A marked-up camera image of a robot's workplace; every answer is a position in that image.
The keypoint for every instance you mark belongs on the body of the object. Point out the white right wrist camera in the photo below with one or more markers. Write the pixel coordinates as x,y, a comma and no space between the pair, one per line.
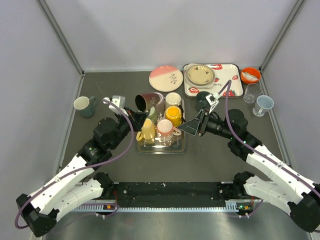
213,101

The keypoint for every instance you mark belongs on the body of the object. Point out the strawberry pattern square tray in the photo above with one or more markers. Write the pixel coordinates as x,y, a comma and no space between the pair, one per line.
222,73

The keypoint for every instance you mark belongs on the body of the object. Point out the pink cream round plate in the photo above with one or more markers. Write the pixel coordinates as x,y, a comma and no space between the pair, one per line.
166,78

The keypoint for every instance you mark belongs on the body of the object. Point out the pale yellow mug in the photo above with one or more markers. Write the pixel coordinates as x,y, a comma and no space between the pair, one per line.
147,132

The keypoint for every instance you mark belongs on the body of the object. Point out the teal mug white inside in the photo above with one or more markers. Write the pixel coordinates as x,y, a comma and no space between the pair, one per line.
86,106

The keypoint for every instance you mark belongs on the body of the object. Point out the cream white mug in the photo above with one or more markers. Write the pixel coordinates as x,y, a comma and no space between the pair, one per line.
172,99

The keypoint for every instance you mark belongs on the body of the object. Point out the pink white mug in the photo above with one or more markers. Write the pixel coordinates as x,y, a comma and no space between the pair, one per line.
166,130

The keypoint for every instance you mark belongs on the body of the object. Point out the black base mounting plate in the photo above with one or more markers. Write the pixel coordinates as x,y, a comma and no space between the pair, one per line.
173,194

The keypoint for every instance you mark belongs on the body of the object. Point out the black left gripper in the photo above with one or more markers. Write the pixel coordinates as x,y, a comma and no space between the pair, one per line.
137,119

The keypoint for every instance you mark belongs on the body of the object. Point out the light blue cup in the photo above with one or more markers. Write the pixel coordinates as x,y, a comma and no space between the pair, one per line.
262,105

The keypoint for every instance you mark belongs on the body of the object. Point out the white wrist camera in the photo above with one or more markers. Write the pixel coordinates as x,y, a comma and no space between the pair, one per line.
213,101
115,100

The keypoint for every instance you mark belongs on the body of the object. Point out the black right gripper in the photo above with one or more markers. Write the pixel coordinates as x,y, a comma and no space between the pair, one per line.
192,126

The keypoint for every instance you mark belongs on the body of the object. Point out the dark grey green mug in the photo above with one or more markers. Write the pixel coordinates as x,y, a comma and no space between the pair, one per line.
202,102

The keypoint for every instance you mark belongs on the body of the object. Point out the dark brown patterned cup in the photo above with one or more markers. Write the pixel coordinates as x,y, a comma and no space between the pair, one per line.
145,101

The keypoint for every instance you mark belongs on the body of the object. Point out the beige floral bowl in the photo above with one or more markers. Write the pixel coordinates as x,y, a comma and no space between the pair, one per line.
200,75

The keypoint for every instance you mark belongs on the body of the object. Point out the light green mug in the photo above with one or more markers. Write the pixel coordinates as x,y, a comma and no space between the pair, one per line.
153,115

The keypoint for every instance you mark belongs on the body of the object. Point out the steel mug tray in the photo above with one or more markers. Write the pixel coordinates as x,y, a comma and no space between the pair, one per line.
177,145

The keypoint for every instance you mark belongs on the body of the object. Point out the orange bowl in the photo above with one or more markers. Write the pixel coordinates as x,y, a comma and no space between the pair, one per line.
250,75

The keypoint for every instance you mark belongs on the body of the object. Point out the grey slotted cable duct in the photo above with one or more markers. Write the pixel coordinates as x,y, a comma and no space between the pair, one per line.
229,207

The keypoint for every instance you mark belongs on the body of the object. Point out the clear drinking glass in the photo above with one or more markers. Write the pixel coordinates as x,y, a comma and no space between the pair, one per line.
252,92

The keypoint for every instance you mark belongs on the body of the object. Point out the orange yellow mug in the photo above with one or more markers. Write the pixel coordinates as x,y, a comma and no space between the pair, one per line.
174,114

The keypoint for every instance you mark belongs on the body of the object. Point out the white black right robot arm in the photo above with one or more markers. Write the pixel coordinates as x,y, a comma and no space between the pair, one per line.
296,195

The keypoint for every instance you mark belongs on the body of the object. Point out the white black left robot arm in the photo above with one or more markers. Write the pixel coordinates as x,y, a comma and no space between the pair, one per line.
42,209

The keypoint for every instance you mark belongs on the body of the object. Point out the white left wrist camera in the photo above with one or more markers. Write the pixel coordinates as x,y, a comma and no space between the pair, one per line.
115,100

